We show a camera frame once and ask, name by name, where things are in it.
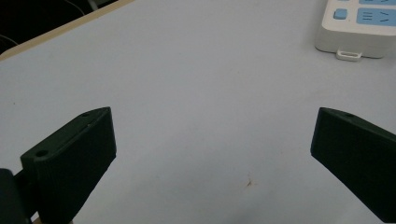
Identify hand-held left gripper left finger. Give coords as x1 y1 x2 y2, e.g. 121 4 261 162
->
20 106 118 224

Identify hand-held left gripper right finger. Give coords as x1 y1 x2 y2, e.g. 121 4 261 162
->
309 106 396 224

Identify white power strip blue sockets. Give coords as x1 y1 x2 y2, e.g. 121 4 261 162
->
314 0 396 63

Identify thin cable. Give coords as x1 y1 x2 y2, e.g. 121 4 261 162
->
0 34 19 46
64 0 86 16

